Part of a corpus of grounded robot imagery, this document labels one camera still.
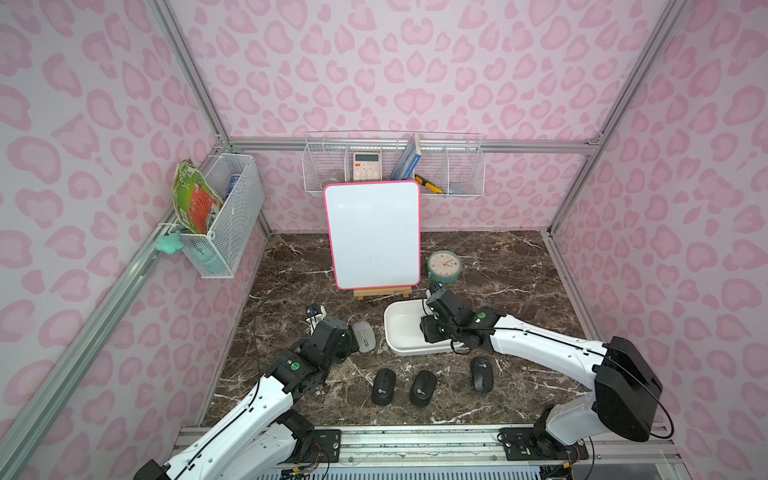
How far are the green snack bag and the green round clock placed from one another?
694mm

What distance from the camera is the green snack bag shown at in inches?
27.0

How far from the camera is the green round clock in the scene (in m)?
1.06
